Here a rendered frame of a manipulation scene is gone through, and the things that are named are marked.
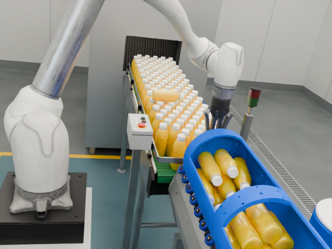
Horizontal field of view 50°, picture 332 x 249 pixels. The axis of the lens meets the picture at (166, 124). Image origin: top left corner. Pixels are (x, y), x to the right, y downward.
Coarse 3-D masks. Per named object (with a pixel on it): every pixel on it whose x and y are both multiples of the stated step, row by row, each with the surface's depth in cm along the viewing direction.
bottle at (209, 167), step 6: (198, 156) 147; (204, 156) 144; (210, 156) 144; (198, 162) 147; (204, 162) 141; (210, 162) 139; (204, 168) 139; (210, 168) 136; (216, 168) 136; (204, 174) 140; (210, 174) 135; (216, 174) 134; (210, 180) 135
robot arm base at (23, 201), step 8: (16, 184) 109; (16, 192) 109; (24, 192) 106; (48, 192) 107; (56, 192) 108; (64, 192) 112; (16, 200) 107; (24, 200) 107; (32, 200) 106; (40, 200) 106; (48, 200) 106; (56, 200) 109; (64, 200) 110; (16, 208) 104; (24, 208) 105; (32, 208) 106; (40, 208) 103; (48, 208) 108; (56, 208) 108; (64, 208) 109; (40, 216) 103
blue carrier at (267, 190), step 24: (192, 144) 143; (216, 144) 147; (240, 144) 150; (192, 168) 136; (264, 168) 123; (240, 192) 108; (264, 192) 106; (216, 216) 110; (288, 216) 119; (216, 240) 108; (312, 240) 105
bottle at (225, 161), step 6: (222, 150) 146; (216, 156) 144; (222, 156) 141; (228, 156) 140; (216, 162) 143; (222, 162) 137; (228, 162) 135; (234, 162) 136; (222, 168) 136; (228, 168) 133
